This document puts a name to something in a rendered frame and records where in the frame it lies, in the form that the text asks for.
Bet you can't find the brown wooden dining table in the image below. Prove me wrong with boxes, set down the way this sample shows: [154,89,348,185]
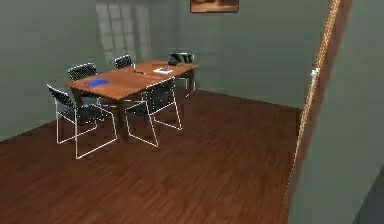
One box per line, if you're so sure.
[65,59,198,144]

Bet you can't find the blue flat object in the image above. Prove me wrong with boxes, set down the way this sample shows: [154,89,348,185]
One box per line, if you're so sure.
[84,78,110,87]

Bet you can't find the brown wooden room door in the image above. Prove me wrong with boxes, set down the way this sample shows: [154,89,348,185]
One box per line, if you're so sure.
[282,0,354,209]

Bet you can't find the black mesh metal-frame chair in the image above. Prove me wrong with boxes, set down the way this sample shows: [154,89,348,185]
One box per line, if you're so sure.
[124,76,184,148]
[169,51,196,98]
[46,83,119,160]
[67,62,103,108]
[114,54,134,70]

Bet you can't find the brown framed wall picture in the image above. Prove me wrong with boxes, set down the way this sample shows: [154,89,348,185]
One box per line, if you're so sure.
[189,0,240,14]

